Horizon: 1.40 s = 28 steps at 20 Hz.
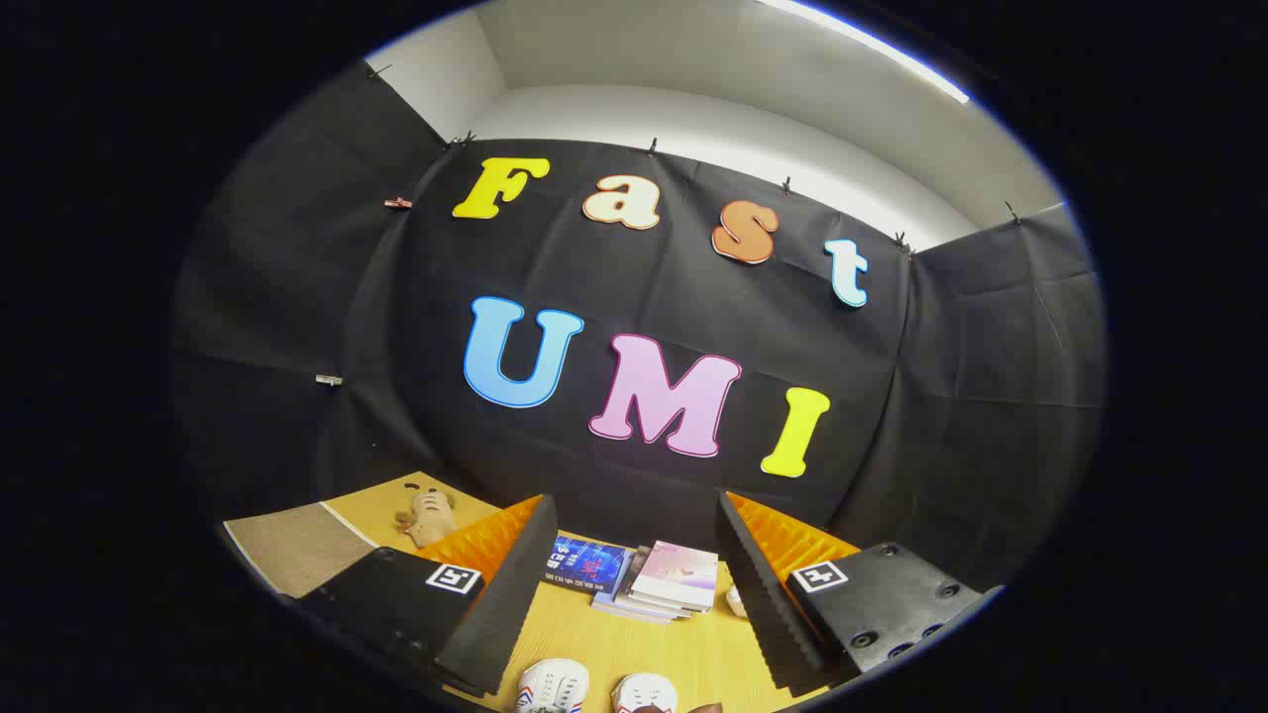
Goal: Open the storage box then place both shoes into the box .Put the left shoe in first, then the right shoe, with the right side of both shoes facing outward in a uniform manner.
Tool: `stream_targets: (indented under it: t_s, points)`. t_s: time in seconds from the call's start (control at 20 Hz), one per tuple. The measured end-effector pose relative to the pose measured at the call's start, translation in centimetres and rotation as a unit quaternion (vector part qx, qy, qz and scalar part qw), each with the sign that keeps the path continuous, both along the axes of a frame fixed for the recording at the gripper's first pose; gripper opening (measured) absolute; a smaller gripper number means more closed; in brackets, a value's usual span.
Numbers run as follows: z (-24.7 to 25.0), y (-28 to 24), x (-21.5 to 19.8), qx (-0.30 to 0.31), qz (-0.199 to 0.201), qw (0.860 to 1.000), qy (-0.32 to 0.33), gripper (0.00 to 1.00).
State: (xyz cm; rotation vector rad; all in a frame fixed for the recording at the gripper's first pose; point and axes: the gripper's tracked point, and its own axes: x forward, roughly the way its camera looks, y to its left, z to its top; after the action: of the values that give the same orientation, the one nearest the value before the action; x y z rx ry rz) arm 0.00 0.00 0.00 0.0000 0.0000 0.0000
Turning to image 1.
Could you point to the pink cover book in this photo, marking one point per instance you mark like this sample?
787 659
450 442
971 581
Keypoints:
676 572

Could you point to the beige fabric storage box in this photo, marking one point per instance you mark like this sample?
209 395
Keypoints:
297 550

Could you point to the white plush toy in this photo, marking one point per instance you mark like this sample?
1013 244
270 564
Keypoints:
736 600

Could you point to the tan plush dog toy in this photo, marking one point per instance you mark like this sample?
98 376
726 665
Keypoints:
428 515

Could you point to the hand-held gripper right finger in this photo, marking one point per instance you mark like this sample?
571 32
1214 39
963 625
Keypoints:
768 604

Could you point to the white canvas shoe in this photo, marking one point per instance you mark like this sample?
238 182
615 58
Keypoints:
553 688
644 693

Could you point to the dark blue book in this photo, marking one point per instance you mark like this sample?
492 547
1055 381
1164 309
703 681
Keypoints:
584 564

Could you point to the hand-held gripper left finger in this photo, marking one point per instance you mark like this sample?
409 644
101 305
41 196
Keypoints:
500 604

